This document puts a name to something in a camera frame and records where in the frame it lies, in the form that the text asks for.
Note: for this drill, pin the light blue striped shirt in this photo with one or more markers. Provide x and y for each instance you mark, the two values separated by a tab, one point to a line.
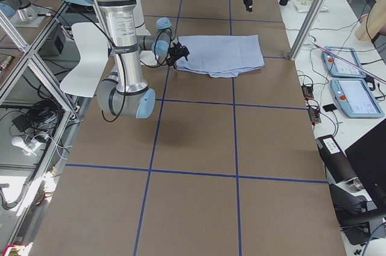
221	56

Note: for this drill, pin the white plastic chair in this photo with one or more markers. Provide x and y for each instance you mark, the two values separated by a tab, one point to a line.
93	48

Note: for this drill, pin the upper blue teach pendant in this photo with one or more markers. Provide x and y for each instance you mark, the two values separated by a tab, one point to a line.
338	68

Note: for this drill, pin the blue teach pendant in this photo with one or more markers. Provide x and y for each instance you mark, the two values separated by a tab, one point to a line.
355	98
338	68

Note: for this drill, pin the lower blue teach pendant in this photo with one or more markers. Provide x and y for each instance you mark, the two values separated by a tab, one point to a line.
355	98

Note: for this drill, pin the black monitor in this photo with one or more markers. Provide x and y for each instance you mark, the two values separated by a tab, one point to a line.
367	158

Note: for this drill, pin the aluminium frame post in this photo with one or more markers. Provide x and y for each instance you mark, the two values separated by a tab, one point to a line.
305	28

